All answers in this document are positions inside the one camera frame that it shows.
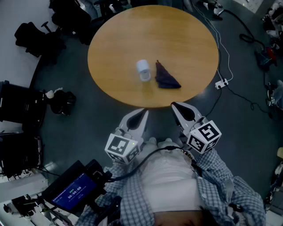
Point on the person's body in checked shirt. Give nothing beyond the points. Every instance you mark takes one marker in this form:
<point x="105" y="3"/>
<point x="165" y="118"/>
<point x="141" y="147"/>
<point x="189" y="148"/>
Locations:
<point x="168" y="187"/>

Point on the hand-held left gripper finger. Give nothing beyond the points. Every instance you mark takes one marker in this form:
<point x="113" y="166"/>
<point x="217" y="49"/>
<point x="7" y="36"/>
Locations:
<point x="126" y="123"/>
<point x="144" y="128"/>

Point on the white power strip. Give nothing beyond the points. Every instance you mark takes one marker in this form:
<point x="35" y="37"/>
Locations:
<point x="221" y="84"/>

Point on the person's left forearm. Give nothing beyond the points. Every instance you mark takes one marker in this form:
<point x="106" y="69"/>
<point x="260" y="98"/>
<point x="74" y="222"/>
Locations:
<point x="126" y="187"/>

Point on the white equipment frame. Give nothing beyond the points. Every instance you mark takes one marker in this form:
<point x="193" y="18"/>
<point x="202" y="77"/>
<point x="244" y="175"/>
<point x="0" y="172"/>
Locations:
<point x="20" y="183"/>

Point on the person's left leg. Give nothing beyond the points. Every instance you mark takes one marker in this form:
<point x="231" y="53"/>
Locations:
<point x="152" y="141"/>

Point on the dark cloth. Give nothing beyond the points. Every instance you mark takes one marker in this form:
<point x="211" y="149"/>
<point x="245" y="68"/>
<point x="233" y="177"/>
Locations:
<point x="165" y="77"/>

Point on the person's leg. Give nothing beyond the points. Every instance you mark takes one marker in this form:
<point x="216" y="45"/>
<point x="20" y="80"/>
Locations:
<point x="169" y="142"/>
<point x="152" y="141"/>

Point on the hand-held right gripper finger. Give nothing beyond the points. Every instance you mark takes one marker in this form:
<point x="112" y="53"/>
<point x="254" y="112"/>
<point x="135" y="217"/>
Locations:
<point x="196" y="113"/>
<point x="178" y="120"/>

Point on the heap of assorted items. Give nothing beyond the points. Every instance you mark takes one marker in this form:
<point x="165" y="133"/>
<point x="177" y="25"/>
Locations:
<point x="274" y="22"/>

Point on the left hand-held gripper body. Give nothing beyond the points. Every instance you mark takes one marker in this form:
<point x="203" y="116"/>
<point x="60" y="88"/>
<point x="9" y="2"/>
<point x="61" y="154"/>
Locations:
<point x="119" y="146"/>

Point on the red and blue vacuum cleaner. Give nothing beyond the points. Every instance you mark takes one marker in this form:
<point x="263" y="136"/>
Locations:
<point x="265" y="58"/>

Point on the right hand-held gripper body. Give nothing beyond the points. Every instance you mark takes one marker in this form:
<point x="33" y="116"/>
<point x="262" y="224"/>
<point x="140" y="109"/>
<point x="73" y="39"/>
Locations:
<point x="204" y="136"/>

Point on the black storage cabinet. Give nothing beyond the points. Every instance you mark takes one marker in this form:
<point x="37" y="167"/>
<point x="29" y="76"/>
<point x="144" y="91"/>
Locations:
<point x="20" y="103"/>
<point x="17" y="152"/>

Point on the grey bundle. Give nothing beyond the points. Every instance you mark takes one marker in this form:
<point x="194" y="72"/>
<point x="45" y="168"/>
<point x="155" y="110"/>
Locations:
<point x="276" y="95"/>

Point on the person's right leg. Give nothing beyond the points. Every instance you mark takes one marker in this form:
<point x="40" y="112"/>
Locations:
<point x="169" y="142"/>

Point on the black timer screen device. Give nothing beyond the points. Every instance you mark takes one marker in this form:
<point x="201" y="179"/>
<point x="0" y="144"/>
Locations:
<point x="70" y="194"/>

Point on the black office chair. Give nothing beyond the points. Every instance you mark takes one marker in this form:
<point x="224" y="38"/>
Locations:
<point x="33" y="39"/>
<point x="70" y="19"/>

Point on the person's right forearm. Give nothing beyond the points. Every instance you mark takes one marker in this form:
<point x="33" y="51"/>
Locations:
<point x="212" y="167"/>

